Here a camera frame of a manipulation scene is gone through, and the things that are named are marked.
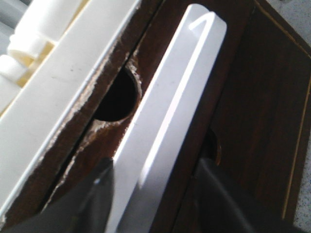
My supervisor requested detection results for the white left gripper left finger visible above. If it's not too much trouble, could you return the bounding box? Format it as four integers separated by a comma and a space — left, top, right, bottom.
110, 3, 226, 233

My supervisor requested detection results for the white organizer tray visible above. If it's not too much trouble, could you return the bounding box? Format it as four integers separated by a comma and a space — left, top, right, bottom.
0, 0, 139, 212

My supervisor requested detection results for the wooden drawer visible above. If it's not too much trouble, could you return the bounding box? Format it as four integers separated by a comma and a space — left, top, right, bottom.
170, 4, 311, 233
0, 0, 254, 233

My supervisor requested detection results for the dark wooden drawer cabinet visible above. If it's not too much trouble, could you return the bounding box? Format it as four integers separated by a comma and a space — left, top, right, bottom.
0, 0, 311, 233

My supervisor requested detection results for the white plastic bottle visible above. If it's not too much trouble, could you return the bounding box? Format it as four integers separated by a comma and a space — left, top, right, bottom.
0, 0, 81, 86

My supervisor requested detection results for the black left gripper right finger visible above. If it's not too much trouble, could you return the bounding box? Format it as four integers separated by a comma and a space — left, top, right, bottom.
195, 158, 302, 233

